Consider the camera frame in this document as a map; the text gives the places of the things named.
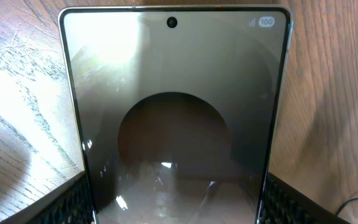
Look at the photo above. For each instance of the Galaxy S25 Ultra smartphone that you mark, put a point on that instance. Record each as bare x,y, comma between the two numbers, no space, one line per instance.
176,107

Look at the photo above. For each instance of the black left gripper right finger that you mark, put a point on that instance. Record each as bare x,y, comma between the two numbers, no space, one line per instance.
283,204

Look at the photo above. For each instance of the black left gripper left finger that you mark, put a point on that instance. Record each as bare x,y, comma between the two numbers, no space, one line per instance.
68,203

